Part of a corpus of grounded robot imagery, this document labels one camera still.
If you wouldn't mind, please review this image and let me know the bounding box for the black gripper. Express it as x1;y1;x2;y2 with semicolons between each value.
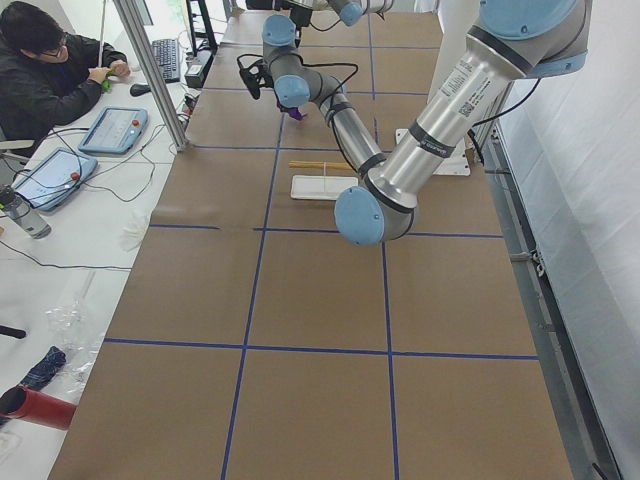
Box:
239;62;263;99

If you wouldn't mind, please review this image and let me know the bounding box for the purple towel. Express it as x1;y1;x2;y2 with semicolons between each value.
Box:
285;107;306;121

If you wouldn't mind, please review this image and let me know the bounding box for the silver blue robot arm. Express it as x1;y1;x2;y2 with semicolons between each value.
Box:
239;1;592;246
262;1;393;176

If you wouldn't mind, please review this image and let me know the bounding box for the white wooden towel rack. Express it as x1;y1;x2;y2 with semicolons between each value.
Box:
288;161;359;201

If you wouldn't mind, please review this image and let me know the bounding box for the black keyboard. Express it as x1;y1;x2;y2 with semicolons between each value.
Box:
151;39;181;83

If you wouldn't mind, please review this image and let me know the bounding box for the black computer mouse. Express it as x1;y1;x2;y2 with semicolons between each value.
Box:
129;83;151;97

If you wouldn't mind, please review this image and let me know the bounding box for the blue teach pendant upper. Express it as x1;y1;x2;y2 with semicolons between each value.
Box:
78;107;149;156

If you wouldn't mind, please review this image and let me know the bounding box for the blue teach pendant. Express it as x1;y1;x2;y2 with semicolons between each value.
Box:
13;148;98;212
78;107;149;156

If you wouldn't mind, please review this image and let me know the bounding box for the white crumpled tissue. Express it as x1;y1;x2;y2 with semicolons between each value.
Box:
119;210;150;252

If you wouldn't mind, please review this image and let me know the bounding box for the person in black jacket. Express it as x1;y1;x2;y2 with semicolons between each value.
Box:
1;1;130;158

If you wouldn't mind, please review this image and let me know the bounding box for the blue teach pendant lower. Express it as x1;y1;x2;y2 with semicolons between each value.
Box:
13;148;98;212

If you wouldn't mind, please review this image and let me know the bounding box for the grey water bottle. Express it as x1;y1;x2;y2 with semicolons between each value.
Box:
0;185;51;239

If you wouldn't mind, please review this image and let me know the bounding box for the clear plastic wrap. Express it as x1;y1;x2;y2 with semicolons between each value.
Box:
46;271;104;400

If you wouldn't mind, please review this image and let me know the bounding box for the dark blue folded cloth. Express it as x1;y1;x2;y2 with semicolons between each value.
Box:
20;346;66;391

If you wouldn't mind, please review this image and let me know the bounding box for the red cylinder bottle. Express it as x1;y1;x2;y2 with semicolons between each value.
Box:
1;385;76;430

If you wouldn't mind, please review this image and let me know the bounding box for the aluminium frame post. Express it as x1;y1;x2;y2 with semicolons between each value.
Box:
113;0;188;152

